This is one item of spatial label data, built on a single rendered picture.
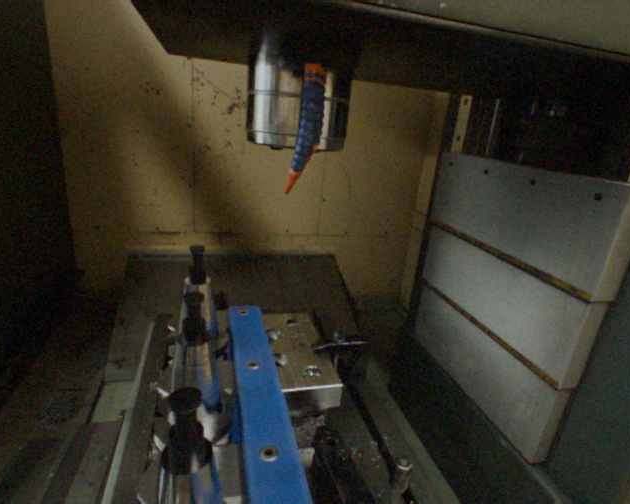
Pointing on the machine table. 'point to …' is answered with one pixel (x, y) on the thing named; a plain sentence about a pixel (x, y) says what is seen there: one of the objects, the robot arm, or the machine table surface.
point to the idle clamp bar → (324, 459)
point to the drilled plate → (313, 388)
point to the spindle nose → (292, 105)
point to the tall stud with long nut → (399, 476)
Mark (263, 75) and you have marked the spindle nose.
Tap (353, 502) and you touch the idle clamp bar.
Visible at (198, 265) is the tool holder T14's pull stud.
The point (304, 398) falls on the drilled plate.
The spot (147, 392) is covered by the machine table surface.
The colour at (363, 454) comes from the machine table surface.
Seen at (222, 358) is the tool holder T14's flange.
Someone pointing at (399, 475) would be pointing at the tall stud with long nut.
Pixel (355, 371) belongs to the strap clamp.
